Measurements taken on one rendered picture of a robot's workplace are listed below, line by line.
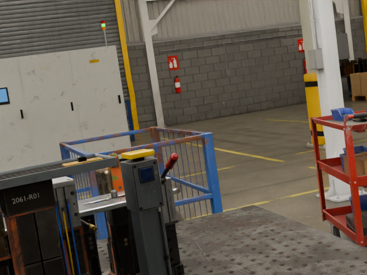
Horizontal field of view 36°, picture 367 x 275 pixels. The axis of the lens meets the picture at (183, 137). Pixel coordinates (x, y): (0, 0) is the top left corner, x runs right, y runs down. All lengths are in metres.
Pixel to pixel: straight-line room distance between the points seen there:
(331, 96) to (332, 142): 0.42
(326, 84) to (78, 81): 5.14
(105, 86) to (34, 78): 1.15
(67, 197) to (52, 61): 8.10
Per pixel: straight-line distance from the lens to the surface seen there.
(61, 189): 1.38
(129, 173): 1.27
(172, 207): 1.49
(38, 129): 9.39
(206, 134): 3.53
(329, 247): 1.93
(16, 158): 9.40
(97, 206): 1.55
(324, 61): 5.31
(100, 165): 1.20
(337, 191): 5.47
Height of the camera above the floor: 1.31
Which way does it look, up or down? 6 degrees down
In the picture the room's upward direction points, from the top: 8 degrees counter-clockwise
